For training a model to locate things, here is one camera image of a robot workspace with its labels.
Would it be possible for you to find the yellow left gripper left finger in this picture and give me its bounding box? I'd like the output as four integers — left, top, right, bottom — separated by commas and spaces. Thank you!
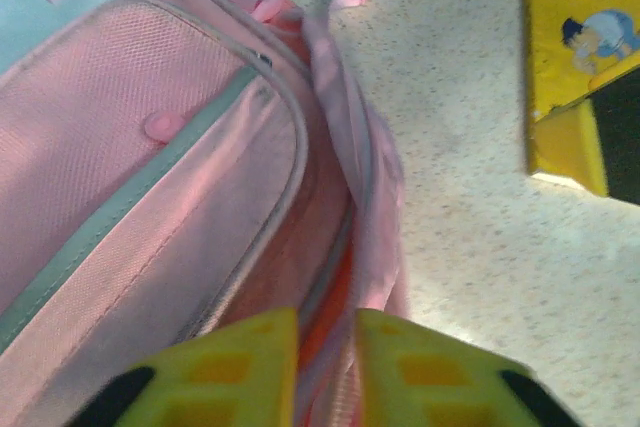
64, 307, 300, 427

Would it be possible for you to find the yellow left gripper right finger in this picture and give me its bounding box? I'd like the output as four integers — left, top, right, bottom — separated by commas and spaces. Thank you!
354, 307, 581, 427

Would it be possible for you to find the yellow cartoon cover book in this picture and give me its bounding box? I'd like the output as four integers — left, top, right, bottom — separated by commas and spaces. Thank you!
522, 0, 640, 198

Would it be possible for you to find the pink student backpack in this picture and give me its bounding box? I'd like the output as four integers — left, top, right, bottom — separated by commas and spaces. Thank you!
0, 0, 406, 427

